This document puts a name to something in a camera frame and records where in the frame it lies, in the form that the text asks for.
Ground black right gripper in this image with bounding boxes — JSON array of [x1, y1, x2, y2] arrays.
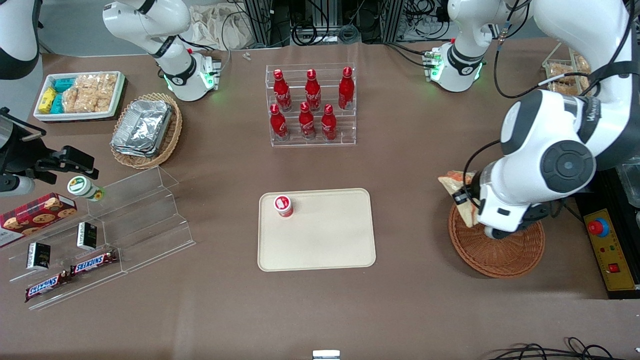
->
[[0, 107, 100, 185]]

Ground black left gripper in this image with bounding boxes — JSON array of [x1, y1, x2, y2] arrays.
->
[[452, 171, 493, 211]]

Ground triangular sandwich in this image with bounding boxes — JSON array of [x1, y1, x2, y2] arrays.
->
[[438, 170, 484, 227]]

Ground round brown wicker basket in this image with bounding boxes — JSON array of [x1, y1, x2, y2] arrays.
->
[[448, 202, 546, 279]]

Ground oval light wicker basket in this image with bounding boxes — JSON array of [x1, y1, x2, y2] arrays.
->
[[110, 92, 183, 170]]

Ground beige plastic tray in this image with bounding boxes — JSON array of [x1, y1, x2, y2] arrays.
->
[[257, 188, 377, 272]]

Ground green lidded white cup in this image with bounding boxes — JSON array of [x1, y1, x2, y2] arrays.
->
[[67, 176, 106, 203]]

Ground white rectangular plastic bin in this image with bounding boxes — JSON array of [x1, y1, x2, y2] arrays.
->
[[33, 71, 126, 122]]

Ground red tartan cookie box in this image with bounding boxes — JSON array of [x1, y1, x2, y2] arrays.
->
[[0, 193, 78, 249]]

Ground bagged rice cracker snacks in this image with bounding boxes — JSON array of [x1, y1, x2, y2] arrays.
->
[[62, 73, 119, 114]]

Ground yellow snack pack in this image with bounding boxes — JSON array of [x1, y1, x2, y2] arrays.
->
[[38, 87, 59, 112]]

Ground stacked aluminium foil trays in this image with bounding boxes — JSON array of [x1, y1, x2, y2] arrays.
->
[[111, 99, 174, 159]]

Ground small black box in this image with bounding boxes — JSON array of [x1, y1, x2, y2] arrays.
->
[[76, 222, 98, 251], [26, 242, 52, 271]]

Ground clear acrylic step stand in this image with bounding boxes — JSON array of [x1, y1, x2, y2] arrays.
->
[[7, 166, 196, 311]]

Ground snickers chocolate bar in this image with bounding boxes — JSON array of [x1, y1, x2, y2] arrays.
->
[[25, 271, 72, 303], [70, 250, 120, 277]]

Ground clear acrylic bottle rack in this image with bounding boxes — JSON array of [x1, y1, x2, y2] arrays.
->
[[265, 63, 357, 148]]

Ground red cola bottle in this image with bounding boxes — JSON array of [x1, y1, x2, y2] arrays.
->
[[304, 69, 322, 111], [338, 66, 355, 110], [269, 103, 289, 141], [321, 104, 338, 141], [298, 101, 317, 140], [273, 69, 293, 112]]

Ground bagged fried snack pack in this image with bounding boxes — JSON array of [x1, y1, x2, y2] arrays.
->
[[550, 80, 583, 97], [575, 53, 593, 94], [547, 61, 577, 84]]

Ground black yellow control box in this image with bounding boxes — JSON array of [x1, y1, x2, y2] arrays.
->
[[574, 159, 640, 300]]

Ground red lidded yogurt cup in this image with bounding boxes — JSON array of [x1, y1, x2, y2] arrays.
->
[[273, 195, 294, 219]]

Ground beige cloth bag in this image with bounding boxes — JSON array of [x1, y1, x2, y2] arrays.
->
[[189, 4, 259, 51]]

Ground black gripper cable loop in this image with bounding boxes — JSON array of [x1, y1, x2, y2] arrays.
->
[[462, 139, 503, 211]]

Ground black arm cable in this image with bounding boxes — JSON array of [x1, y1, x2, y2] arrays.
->
[[493, 0, 632, 99]]

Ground white wire rack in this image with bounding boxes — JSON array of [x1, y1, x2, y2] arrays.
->
[[542, 42, 593, 97]]

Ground black floor cables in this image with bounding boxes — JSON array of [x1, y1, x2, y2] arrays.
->
[[486, 336, 640, 360]]

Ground coiled black cable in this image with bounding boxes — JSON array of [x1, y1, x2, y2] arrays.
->
[[291, 20, 332, 47]]

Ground aluminium frame post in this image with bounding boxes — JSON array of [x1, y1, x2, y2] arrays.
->
[[243, 0, 292, 49]]

